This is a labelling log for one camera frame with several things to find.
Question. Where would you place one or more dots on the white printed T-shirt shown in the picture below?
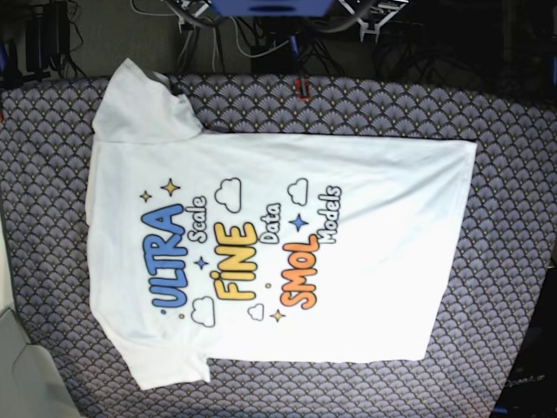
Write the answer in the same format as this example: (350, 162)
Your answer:
(262, 246)

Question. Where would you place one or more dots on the red and black clamp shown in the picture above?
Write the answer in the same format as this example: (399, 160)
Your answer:
(302, 88)

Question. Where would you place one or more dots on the blue box at top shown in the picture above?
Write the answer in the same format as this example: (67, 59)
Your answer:
(271, 8)

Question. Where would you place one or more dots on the patterned grey table cloth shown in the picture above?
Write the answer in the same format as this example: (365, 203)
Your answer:
(508, 234)

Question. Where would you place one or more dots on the grey plastic bin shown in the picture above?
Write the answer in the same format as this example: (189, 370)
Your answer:
(31, 385)

